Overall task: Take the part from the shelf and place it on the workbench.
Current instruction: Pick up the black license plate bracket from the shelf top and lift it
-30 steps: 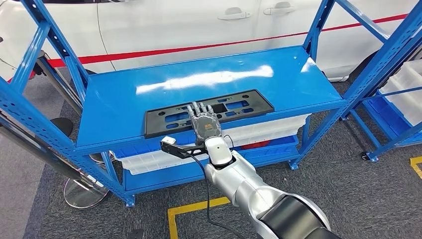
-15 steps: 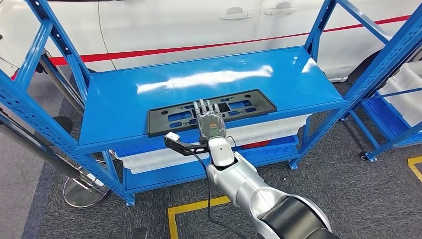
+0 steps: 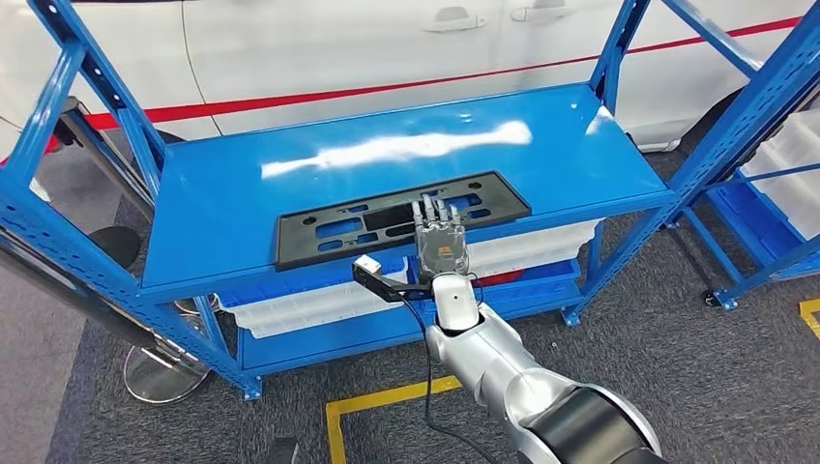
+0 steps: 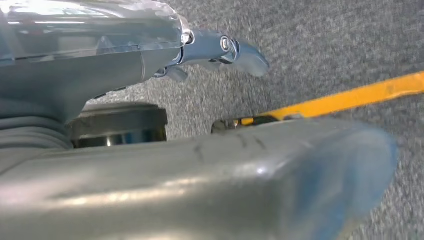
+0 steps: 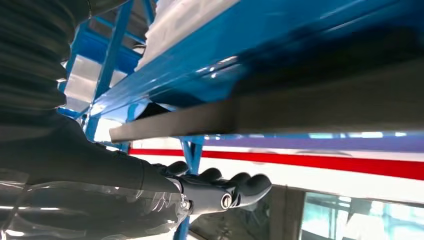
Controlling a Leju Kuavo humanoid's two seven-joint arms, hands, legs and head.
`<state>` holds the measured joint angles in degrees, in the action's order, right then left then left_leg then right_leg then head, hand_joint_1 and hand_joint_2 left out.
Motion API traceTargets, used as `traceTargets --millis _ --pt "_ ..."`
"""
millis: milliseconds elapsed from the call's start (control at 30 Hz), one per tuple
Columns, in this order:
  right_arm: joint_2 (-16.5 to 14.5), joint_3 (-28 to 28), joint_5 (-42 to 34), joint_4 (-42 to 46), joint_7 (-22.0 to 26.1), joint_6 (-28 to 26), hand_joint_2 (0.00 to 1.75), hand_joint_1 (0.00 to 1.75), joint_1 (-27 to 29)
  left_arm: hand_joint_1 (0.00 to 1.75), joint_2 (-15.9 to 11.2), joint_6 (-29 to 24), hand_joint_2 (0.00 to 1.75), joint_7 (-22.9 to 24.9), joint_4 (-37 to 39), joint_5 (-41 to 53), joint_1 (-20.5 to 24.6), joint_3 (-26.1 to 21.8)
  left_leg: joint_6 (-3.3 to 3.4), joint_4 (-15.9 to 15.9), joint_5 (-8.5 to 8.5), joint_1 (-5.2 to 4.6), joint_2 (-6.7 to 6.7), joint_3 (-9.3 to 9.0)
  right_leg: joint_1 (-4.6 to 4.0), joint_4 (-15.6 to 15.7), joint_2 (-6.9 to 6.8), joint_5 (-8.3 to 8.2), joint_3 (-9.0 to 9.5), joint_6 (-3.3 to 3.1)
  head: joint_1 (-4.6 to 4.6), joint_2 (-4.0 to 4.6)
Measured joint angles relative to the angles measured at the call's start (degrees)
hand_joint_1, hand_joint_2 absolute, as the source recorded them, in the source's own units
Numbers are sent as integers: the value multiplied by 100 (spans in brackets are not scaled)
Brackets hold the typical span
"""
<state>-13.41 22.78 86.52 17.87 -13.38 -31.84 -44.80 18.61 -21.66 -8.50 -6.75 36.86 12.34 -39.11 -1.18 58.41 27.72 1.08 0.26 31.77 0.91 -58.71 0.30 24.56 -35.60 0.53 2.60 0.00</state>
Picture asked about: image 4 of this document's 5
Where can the chrome round stool base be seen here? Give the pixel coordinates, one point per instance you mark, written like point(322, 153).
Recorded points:
point(222, 126)

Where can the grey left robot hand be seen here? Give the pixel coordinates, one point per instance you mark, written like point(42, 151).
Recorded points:
point(82, 69)

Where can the yellow floor tape square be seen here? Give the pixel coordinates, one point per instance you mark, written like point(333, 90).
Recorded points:
point(348, 99)

